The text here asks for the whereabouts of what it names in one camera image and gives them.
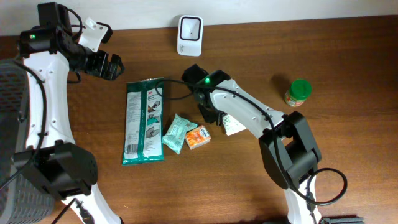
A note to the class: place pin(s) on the orange tissue pack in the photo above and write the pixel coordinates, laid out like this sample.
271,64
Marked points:
197,137

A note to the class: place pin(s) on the green lid jar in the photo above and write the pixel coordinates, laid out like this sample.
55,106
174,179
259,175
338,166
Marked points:
298,92

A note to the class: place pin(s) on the green wipes package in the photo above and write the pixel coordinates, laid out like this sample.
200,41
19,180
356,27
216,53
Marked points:
143,126

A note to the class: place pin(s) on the white long snack pouch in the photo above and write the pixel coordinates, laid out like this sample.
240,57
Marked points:
231,125

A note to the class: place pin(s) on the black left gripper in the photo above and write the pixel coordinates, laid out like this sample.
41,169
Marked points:
104,66

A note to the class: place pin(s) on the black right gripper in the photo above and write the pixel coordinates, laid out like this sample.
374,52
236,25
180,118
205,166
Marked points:
213,113

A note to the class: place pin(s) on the white barcode scanner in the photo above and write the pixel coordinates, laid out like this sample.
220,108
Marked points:
190,35

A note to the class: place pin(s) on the grey plastic basket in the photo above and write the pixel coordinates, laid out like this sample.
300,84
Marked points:
21,202

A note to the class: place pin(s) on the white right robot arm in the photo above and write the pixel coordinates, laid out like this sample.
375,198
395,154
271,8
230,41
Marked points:
288,148

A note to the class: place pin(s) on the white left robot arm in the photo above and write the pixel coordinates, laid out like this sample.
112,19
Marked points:
52,162

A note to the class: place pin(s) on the teal tissue pack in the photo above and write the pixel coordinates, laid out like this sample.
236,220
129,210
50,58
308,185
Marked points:
175,135

